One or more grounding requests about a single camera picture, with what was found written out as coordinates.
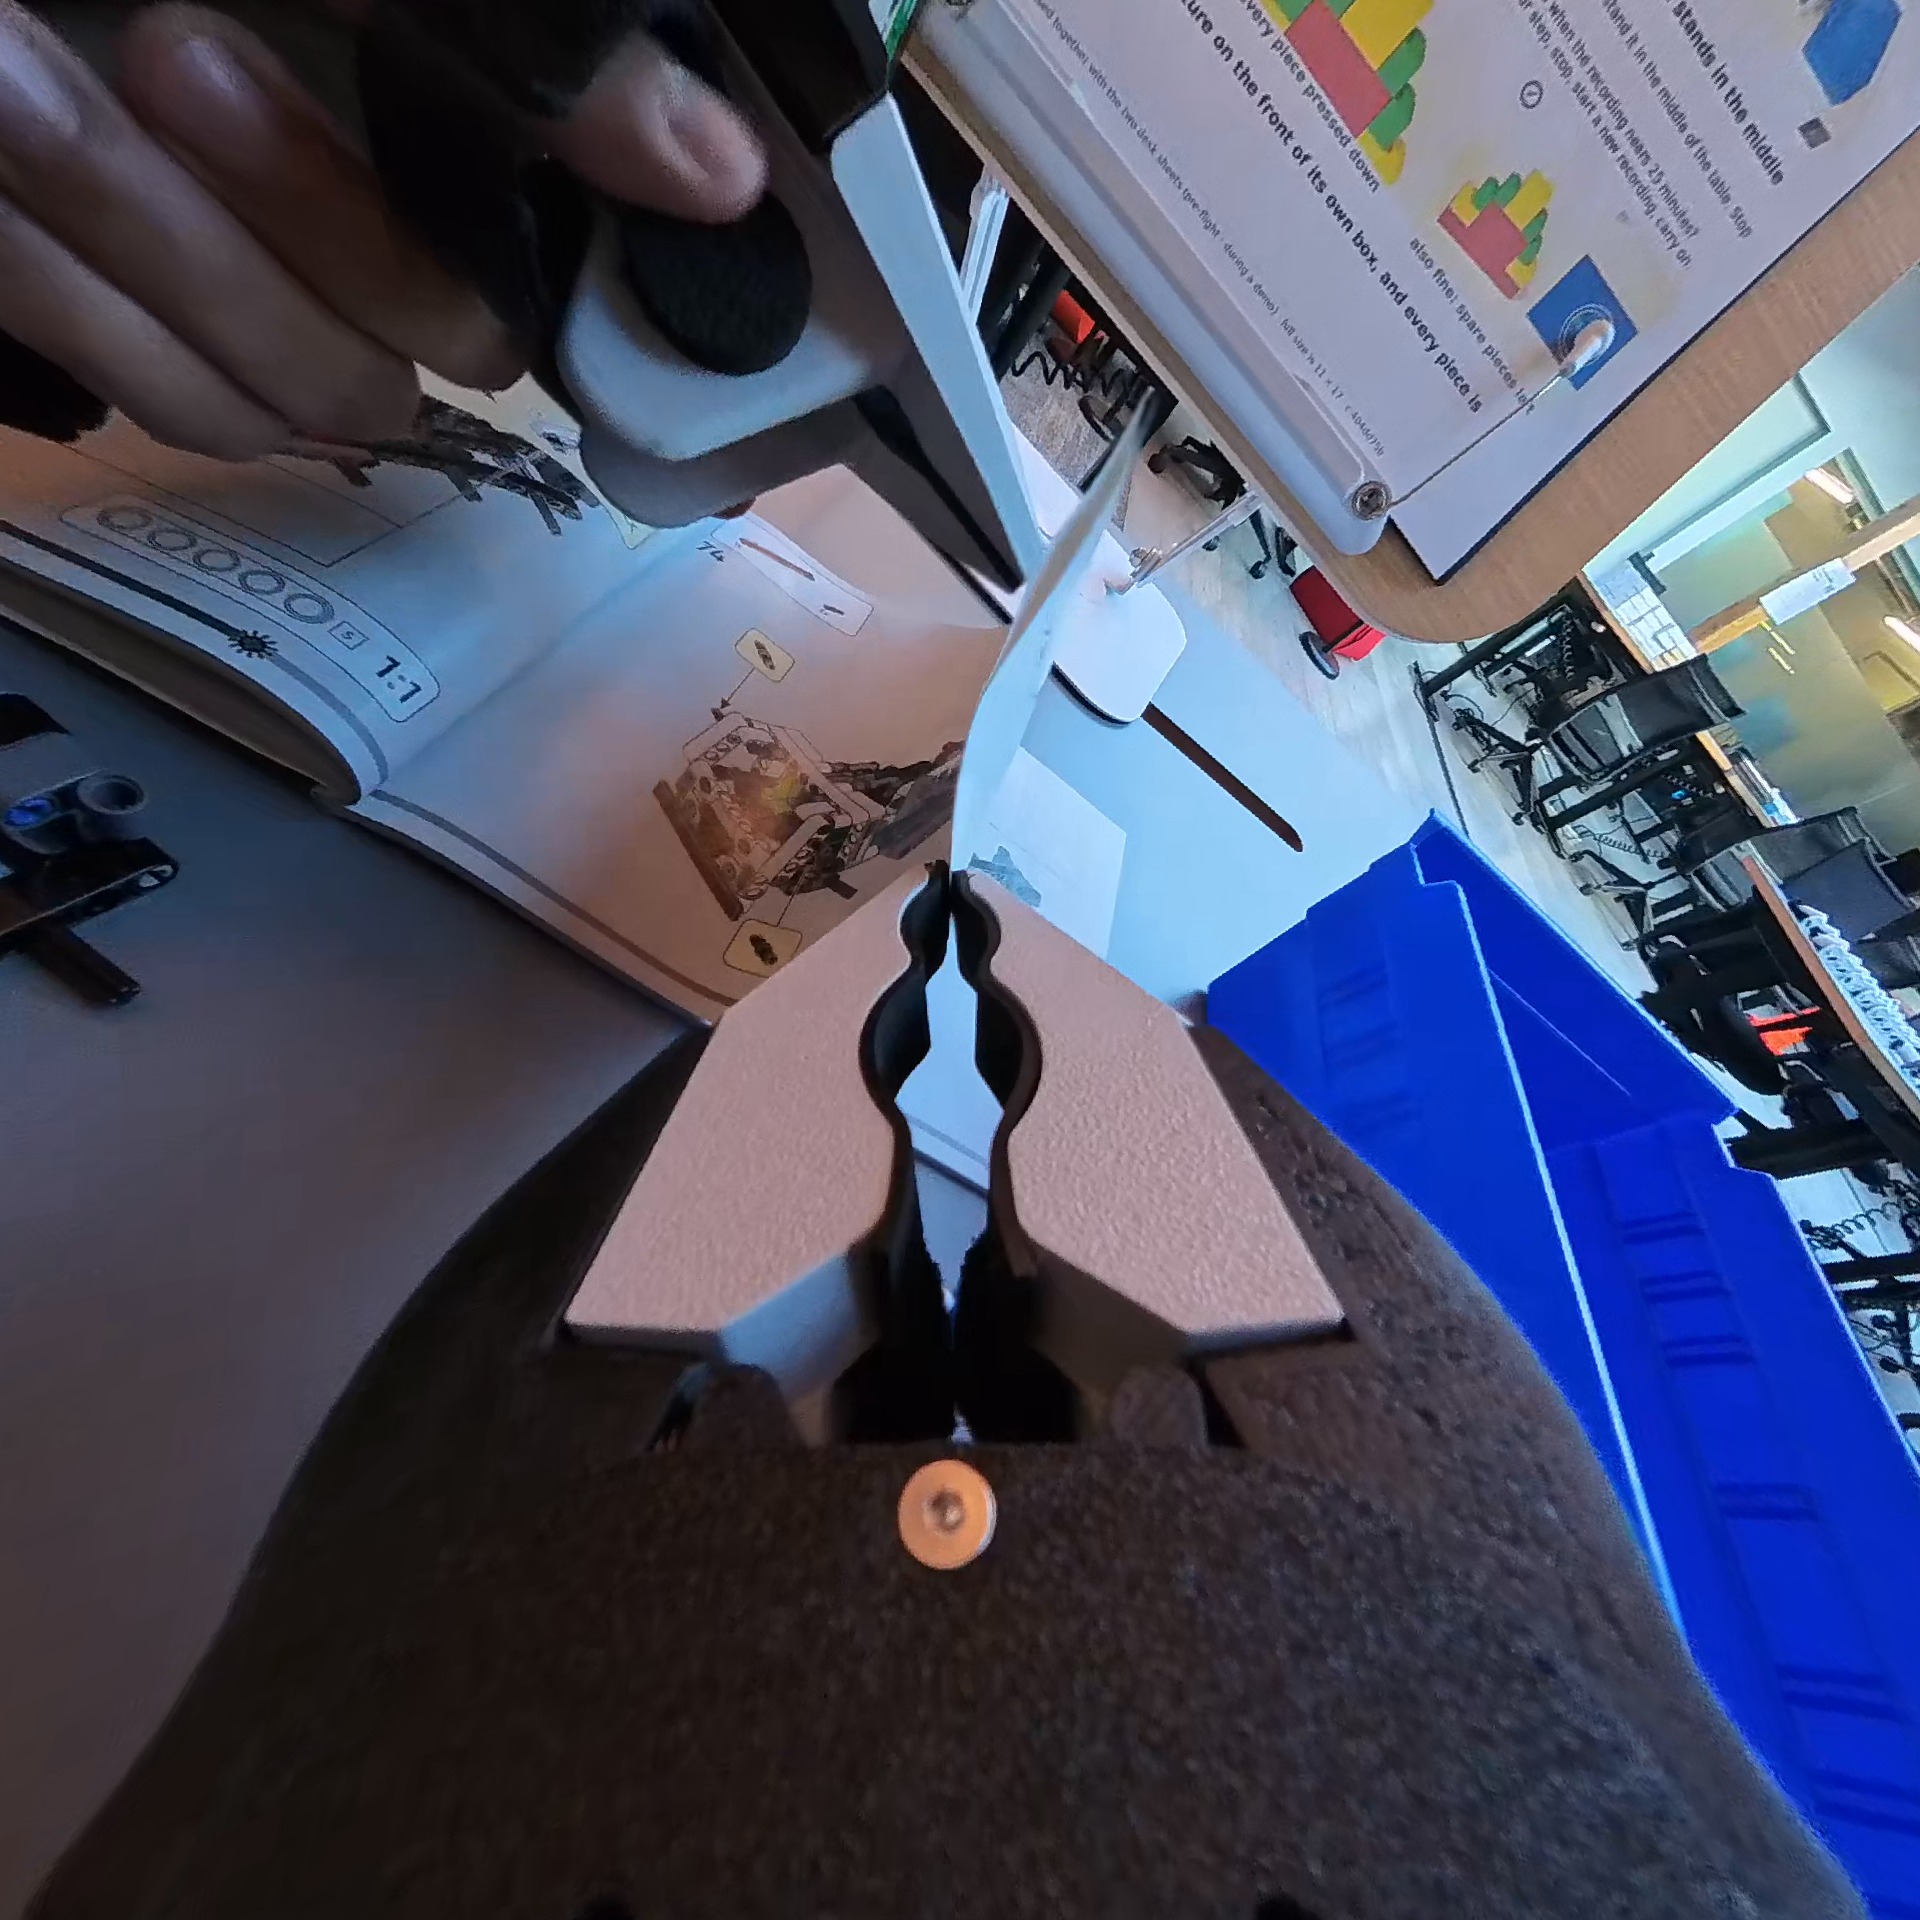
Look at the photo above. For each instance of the red box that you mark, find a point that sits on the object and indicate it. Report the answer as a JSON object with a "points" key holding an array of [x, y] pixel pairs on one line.
{"points": [[1338, 617]]}

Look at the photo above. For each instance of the laminated instruction sheet board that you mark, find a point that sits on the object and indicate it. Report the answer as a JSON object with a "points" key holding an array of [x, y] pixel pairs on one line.
{"points": [[1350, 255]]}

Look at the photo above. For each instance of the white stand base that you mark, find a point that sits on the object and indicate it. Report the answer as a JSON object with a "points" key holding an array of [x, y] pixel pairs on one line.
{"points": [[1125, 662]]}

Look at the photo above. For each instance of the row of black office chairs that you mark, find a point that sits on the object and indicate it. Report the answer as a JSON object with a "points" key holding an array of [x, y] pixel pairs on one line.
{"points": [[1694, 780]]}

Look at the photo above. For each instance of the dark grey lego connector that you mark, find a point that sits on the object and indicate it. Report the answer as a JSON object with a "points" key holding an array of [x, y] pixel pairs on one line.
{"points": [[91, 804]]}

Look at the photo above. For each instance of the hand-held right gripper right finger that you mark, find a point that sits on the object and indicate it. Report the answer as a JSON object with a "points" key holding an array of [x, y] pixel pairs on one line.
{"points": [[1156, 1156]]}

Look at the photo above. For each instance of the black lego beam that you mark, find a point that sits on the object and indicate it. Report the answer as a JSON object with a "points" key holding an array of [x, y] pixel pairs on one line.
{"points": [[83, 886]]}

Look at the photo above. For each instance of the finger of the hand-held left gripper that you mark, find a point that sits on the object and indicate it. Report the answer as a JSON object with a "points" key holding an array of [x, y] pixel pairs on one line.
{"points": [[932, 346]]}

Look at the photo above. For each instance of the person's left hand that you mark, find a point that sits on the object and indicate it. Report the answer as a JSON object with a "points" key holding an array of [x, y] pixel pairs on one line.
{"points": [[226, 255]]}

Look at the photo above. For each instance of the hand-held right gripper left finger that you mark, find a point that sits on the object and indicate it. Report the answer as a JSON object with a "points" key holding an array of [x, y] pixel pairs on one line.
{"points": [[750, 1142]]}

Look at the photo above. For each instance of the black lego axle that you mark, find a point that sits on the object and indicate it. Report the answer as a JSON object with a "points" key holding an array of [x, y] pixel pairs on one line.
{"points": [[77, 969]]}

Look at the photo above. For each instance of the lego instruction booklet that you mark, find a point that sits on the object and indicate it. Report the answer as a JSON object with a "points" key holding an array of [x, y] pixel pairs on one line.
{"points": [[525, 722]]}

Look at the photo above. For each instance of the blue plastic bin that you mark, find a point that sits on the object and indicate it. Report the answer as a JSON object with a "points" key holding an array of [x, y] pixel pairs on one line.
{"points": [[1787, 1426], [1396, 1081]]}

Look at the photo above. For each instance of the white paper sheet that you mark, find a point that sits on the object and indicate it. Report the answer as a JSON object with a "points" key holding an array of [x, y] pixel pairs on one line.
{"points": [[1060, 839]]}

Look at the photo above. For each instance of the wooden ledge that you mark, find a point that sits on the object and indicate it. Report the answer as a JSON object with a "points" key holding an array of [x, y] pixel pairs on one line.
{"points": [[1694, 452]]}

